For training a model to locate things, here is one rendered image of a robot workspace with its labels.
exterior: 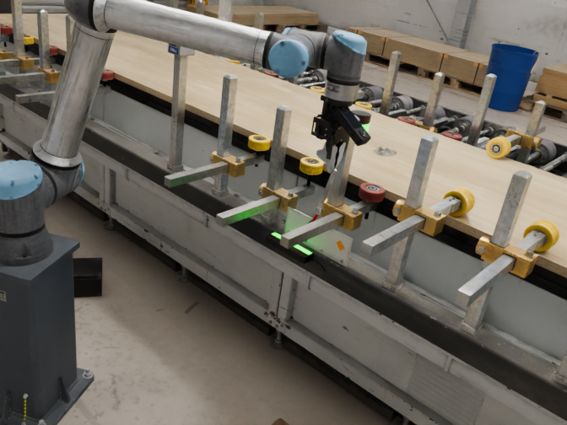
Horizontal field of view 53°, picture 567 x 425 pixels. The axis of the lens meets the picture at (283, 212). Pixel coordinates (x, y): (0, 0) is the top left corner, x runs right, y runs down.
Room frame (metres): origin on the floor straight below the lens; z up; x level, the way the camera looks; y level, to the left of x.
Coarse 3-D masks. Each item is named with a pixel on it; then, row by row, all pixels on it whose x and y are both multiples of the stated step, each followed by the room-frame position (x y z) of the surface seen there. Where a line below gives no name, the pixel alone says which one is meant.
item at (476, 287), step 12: (528, 240) 1.34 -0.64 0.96; (540, 240) 1.36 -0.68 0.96; (492, 264) 1.19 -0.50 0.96; (504, 264) 1.19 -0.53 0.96; (480, 276) 1.12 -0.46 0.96; (492, 276) 1.13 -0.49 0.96; (468, 288) 1.06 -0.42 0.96; (480, 288) 1.07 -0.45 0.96; (456, 300) 1.05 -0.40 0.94; (468, 300) 1.03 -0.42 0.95
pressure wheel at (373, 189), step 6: (360, 186) 1.67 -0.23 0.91; (366, 186) 1.68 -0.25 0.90; (372, 186) 1.67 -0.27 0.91; (378, 186) 1.69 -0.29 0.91; (360, 192) 1.66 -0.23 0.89; (366, 192) 1.64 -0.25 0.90; (372, 192) 1.64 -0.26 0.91; (378, 192) 1.64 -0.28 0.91; (384, 192) 1.66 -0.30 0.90; (366, 198) 1.64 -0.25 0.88; (372, 198) 1.64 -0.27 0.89; (378, 198) 1.64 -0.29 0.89; (366, 216) 1.67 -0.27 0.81
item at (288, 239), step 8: (360, 208) 1.61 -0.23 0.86; (368, 208) 1.65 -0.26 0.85; (328, 216) 1.52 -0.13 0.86; (336, 216) 1.53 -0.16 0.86; (312, 224) 1.45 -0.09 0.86; (320, 224) 1.46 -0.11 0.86; (328, 224) 1.48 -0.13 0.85; (336, 224) 1.52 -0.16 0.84; (288, 232) 1.38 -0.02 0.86; (296, 232) 1.39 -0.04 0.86; (304, 232) 1.40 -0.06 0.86; (312, 232) 1.43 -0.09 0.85; (320, 232) 1.45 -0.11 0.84; (280, 240) 1.36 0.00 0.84; (288, 240) 1.35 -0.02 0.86; (296, 240) 1.37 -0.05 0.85; (304, 240) 1.40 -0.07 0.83; (288, 248) 1.35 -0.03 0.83
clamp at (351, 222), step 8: (328, 208) 1.58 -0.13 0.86; (336, 208) 1.56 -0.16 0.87; (344, 208) 1.57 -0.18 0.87; (352, 208) 1.58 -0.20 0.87; (344, 216) 1.54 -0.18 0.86; (352, 216) 1.52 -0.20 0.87; (360, 216) 1.55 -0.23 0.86; (344, 224) 1.53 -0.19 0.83; (352, 224) 1.52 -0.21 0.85; (360, 224) 1.56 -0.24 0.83
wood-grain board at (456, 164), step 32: (32, 32) 3.21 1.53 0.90; (64, 32) 3.33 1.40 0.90; (128, 64) 2.81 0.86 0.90; (160, 64) 2.91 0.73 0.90; (192, 64) 3.01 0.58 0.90; (224, 64) 3.12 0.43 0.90; (160, 96) 2.41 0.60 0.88; (192, 96) 2.42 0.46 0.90; (256, 96) 2.57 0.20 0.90; (288, 96) 2.65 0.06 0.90; (320, 96) 2.73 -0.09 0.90; (256, 128) 2.11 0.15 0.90; (384, 128) 2.36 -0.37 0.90; (416, 128) 2.43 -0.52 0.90; (352, 160) 1.91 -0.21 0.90; (384, 160) 1.96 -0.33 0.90; (448, 160) 2.07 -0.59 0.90; (480, 160) 2.12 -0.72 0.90; (512, 160) 2.18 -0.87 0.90; (480, 192) 1.79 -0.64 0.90; (544, 192) 1.87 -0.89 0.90; (448, 224) 1.55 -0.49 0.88; (480, 224) 1.53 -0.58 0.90; (544, 256) 1.38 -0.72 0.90
